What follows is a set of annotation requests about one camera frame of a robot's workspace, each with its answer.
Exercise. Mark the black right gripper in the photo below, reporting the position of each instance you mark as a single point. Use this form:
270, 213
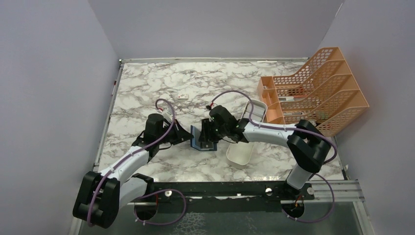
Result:
205, 135

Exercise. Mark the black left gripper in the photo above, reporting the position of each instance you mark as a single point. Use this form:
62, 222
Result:
181, 134

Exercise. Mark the blue leather card holder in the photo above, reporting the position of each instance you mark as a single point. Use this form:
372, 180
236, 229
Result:
195, 143

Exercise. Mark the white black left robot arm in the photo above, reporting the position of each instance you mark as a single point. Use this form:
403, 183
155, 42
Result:
103, 193

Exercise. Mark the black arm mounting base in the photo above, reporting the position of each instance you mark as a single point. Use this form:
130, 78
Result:
217, 197

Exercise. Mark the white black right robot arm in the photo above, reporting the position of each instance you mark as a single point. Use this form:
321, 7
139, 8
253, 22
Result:
307, 144

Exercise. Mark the small white red card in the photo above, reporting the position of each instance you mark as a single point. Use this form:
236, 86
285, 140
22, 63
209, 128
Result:
182, 96

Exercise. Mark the stack of cards in tray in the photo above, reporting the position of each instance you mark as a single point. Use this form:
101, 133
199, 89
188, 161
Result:
258, 111

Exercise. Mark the orange mesh file organizer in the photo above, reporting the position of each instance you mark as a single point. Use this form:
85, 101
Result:
323, 91

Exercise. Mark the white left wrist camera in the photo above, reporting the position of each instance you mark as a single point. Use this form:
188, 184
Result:
167, 116

